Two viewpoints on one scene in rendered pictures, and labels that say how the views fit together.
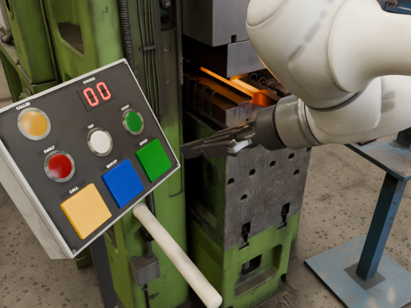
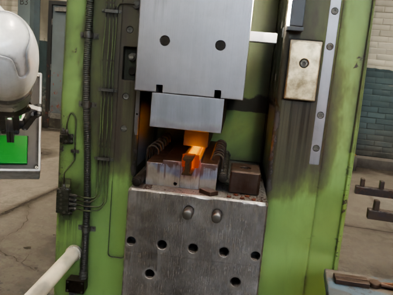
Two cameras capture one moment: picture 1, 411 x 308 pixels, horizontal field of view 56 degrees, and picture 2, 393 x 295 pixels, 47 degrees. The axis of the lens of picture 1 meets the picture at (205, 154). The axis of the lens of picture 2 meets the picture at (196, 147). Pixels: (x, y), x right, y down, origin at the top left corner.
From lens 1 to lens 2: 0.98 m
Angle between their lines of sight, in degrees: 42
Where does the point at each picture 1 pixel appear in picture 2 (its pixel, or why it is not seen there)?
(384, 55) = not seen: outside the picture
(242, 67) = (169, 120)
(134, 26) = (96, 68)
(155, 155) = (14, 146)
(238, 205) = (141, 280)
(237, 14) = (164, 66)
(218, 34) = (140, 79)
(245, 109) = (172, 169)
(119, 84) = not seen: hidden behind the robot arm
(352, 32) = not seen: outside the picture
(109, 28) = (75, 65)
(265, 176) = (182, 261)
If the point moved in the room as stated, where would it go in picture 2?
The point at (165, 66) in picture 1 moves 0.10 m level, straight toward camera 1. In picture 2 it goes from (122, 112) to (99, 113)
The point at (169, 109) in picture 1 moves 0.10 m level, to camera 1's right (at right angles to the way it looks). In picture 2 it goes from (120, 156) to (142, 163)
